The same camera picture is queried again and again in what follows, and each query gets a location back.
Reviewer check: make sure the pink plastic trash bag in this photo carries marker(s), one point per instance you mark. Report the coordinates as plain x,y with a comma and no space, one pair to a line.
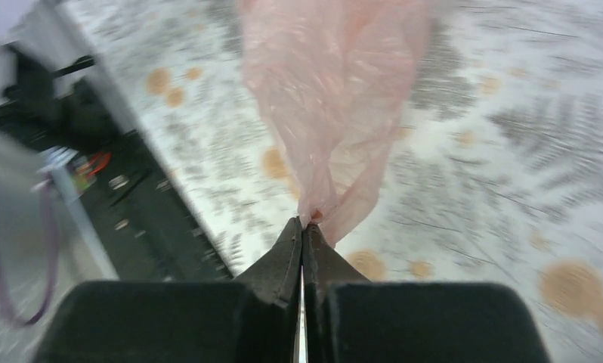
330,79

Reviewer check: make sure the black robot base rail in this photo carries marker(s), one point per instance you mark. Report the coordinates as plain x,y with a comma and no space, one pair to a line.
145,227

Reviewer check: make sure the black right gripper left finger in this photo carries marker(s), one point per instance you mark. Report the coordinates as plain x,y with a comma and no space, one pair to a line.
252,318

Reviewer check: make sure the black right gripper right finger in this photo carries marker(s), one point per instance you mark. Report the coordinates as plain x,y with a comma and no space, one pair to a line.
352,319

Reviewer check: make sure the floral patterned table mat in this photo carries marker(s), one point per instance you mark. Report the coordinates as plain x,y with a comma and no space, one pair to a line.
497,167

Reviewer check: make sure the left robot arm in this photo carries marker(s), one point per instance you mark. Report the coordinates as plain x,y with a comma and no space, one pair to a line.
78,120

